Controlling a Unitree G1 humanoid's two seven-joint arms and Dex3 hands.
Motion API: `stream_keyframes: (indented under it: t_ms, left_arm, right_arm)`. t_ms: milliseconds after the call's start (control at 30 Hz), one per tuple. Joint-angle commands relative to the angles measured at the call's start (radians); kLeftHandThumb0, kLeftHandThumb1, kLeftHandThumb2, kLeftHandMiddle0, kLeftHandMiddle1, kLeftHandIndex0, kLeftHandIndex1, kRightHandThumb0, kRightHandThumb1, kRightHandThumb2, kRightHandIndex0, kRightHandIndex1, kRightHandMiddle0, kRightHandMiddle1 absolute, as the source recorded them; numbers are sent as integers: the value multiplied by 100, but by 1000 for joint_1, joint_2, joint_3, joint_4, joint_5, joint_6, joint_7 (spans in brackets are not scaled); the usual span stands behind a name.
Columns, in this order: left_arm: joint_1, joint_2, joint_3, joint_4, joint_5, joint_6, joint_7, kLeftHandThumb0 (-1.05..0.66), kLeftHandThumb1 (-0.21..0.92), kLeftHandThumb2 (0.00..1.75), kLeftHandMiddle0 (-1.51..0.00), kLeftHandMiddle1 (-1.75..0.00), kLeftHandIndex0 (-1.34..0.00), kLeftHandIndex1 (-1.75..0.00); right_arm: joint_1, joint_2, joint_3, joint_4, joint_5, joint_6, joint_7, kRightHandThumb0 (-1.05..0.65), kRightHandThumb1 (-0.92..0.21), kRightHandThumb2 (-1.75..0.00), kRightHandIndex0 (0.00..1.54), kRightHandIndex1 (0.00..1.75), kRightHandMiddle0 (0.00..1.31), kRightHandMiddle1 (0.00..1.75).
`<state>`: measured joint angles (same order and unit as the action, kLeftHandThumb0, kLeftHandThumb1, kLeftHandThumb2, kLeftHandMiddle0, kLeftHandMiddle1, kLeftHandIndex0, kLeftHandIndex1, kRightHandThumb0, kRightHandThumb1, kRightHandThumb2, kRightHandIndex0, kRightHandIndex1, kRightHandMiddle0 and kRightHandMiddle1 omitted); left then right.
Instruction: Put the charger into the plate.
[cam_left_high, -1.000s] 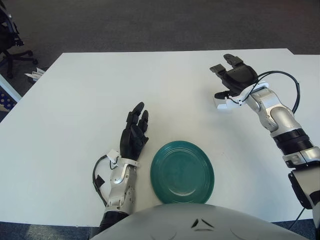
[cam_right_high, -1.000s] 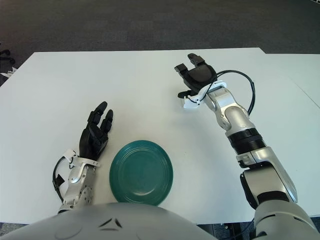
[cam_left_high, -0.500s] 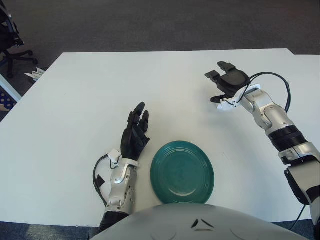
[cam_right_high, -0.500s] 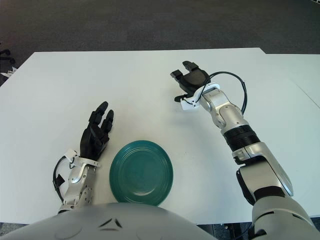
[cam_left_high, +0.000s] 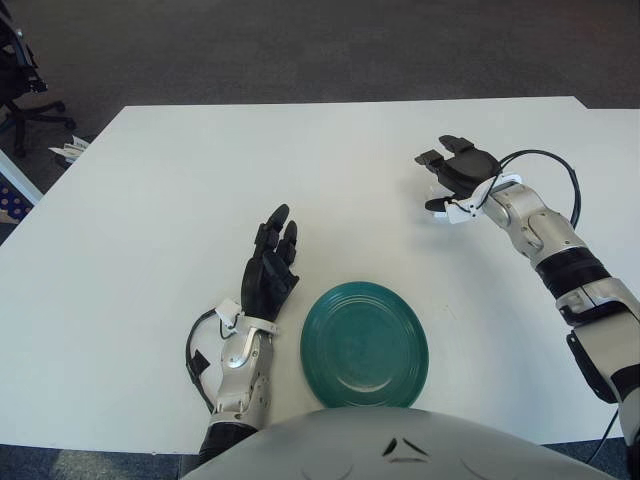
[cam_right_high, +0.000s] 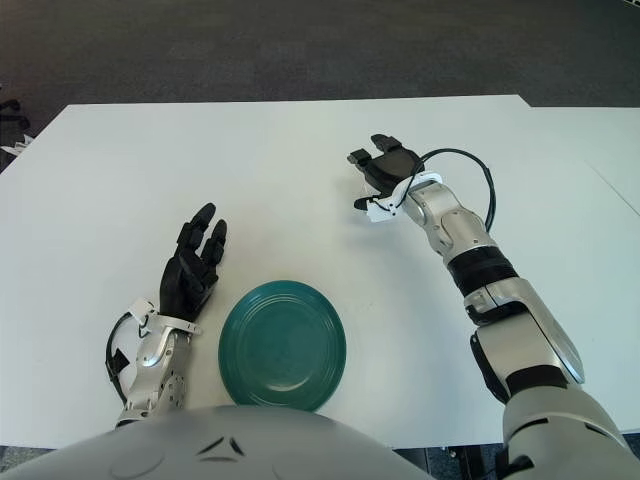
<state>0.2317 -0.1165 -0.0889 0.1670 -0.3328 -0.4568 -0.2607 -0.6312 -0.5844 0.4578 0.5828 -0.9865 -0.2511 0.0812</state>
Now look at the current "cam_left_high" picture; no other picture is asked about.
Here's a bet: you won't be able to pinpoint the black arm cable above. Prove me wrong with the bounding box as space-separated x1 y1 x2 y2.
497 148 584 226
185 308 236 414

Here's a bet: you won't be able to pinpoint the black office chair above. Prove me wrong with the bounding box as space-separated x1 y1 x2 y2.
0 0 76 159

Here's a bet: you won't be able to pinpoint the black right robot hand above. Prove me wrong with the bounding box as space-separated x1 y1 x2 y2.
413 134 501 214

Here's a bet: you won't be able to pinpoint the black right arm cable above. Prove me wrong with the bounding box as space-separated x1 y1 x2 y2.
497 148 584 226

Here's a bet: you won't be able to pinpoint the blue dotted patterned panel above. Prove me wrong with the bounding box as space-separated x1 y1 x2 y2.
0 182 29 226

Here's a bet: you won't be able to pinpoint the white charger block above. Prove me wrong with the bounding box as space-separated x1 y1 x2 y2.
428 184 451 220

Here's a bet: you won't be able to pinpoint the grey robot torso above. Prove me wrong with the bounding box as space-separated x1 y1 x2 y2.
179 407 614 480

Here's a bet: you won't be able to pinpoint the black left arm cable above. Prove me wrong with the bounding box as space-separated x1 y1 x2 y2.
185 308 236 414

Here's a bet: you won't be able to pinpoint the green ceramic plate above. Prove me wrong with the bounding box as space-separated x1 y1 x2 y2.
300 281 430 409

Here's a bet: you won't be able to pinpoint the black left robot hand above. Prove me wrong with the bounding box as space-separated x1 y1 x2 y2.
240 203 301 321

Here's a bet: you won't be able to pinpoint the white paper scraps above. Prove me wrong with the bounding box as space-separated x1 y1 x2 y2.
48 135 90 162

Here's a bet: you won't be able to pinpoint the white desk edge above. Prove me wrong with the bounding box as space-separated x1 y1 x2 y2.
0 149 44 206

